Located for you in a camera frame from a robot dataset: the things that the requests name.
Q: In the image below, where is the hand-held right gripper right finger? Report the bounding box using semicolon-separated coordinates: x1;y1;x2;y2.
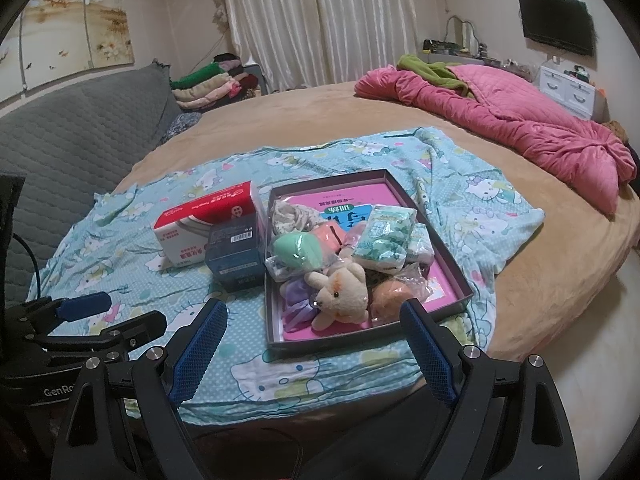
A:
399;298;596;480

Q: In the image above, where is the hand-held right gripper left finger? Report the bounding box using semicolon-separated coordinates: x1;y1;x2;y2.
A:
50;297;228;480

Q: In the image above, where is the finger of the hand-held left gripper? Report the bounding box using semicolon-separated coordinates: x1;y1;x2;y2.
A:
30;310;168;361
10;292;112;333

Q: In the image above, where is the beige plush toy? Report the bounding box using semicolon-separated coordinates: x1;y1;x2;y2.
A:
305;260;371;332

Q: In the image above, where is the purple bath puff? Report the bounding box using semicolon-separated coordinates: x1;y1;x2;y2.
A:
280;277;321;333

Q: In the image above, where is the green print tissue packet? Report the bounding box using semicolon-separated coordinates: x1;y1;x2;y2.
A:
407;222;437;267
352;205;416;273

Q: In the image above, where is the coral pink sponge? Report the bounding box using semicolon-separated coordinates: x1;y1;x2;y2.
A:
311;222;347;258

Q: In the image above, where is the white floral scrunchie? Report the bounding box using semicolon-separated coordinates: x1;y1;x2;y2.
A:
271;200;323;238

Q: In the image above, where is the dark blue small box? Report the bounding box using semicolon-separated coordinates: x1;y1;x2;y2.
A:
204;212;266;292

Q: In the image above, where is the red and white tissue box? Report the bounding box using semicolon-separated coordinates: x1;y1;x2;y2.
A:
153;180;268;273

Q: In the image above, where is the teal printed blanket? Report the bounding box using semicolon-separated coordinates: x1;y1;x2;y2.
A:
25;127;546;418

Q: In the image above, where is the grey quilted headboard cover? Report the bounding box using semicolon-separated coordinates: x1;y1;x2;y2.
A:
0;62;183;306

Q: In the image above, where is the pink book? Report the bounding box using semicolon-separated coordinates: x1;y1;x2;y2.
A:
280;182;461;333

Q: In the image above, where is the dark floral pillow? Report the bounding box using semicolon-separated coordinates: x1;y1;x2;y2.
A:
160;112;203;143

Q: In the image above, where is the stack of folded blankets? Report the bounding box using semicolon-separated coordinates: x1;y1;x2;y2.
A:
170;53;263;111

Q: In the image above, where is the pink quilt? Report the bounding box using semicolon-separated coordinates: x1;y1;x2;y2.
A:
354;63;638;216

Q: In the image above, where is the round beige bed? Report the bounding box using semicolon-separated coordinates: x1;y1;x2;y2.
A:
112;80;640;480

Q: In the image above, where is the green blanket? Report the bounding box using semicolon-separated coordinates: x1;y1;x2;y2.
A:
397;53;476;98

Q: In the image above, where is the brown plush toy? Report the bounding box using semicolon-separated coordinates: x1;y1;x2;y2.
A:
601;120;630;143

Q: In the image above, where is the white drawer cabinet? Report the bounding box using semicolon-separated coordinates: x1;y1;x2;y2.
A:
539;64;608;121

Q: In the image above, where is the cluttered dressing table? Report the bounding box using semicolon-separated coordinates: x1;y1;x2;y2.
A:
422;15;531;81

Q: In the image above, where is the white curtain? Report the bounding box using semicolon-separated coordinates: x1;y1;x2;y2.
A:
220;0;418;96

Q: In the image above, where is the black cable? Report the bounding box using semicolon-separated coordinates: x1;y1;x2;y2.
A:
12;234;45;306

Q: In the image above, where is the floral wall painting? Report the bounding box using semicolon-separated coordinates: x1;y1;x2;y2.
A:
0;0;136;106

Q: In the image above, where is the black wall television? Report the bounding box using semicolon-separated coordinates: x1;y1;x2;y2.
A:
517;0;596;57

